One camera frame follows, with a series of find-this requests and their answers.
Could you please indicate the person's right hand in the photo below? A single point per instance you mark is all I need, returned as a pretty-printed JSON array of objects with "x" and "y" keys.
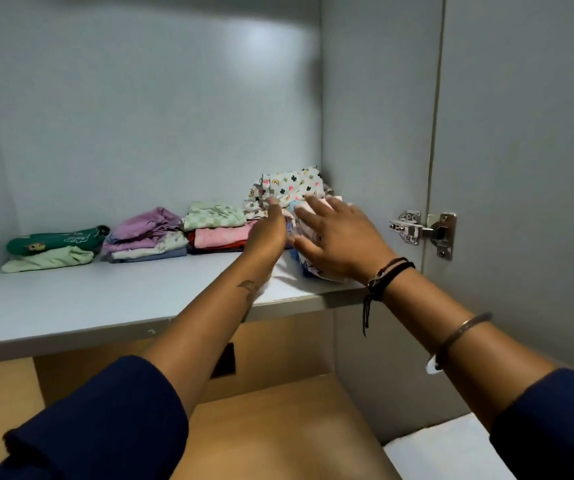
[{"x": 347, "y": 239}]

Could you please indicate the person's left hand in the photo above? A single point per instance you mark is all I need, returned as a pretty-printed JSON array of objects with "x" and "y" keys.
[{"x": 267, "y": 237}]

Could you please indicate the person's right thumb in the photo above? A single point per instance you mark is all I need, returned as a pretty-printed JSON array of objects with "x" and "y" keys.
[{"x": 304, "y": 248}]

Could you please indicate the person's right middle finger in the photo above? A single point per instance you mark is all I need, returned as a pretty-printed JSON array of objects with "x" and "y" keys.
[{"x": 319, "y": 203}]

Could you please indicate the person's right little finger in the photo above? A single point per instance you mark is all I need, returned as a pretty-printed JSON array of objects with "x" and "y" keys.
[{"x": 354, "y": 208}]

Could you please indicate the person's left fingers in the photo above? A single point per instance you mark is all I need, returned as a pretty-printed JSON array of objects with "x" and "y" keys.
[{"x": 274, "y": 209}]

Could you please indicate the white pink garment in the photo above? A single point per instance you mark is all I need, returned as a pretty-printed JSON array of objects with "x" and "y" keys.
[{"x": 307, "y": 229}]

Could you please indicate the white clover print garment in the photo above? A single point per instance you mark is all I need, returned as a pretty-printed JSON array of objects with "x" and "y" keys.
[{"x": 289, "y": 184}]

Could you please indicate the person's left forearm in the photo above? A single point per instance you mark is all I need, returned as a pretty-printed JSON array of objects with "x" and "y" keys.
[{"x": 207, "y": 319}]

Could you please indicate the person's right forearm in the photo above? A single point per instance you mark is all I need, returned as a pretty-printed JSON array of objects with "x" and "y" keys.
[{"x": 462, "y": 344}]

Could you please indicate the green checkered folded garment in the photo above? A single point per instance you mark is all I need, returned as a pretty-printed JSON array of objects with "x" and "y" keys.
[{"x": 212, "y": 216}]

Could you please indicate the red folded garment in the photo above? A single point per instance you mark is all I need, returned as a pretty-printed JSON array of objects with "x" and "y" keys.
[{"x": 212, "y": 247}]

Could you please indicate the metal cabinet hinge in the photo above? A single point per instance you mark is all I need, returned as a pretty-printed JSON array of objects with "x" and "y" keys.
[{"x": 424, "y": 232}]

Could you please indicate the cream patterned folded garment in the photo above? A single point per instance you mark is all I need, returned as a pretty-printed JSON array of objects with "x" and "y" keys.
[{"x": 159, "y": 246}]

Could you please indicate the grey blue folded garment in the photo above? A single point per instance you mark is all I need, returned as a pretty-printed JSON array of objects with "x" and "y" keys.
[{"x": 156, "y": 256}]

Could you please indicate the purple folded garment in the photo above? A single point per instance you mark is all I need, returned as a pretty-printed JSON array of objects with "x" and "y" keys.
[{"x": 141, "y": 225}]

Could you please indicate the metal bangle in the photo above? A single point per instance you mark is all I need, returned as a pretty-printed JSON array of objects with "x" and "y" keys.
[{"x": 459, "y": 334}]

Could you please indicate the grey cabinet door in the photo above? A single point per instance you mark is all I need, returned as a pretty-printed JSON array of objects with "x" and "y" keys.
[{"x": 522, "y": 169}]

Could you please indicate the grey cabinet shelf board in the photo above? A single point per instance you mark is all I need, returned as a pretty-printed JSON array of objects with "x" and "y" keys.
[{"x": 116, "y": 299}]

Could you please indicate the dark green folded garment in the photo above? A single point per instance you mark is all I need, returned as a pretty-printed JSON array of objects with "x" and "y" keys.
[{"x": 56, "y": 240}]

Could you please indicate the light green folded garment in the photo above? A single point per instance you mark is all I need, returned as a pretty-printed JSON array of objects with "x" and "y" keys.
[{"x": 49, "y": 259}]

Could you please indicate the navy blue sleeve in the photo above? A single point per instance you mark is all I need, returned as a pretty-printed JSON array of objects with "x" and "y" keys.
[
  {"x": 101, "y": 424},
  {"x": 557, "y": 429}
]

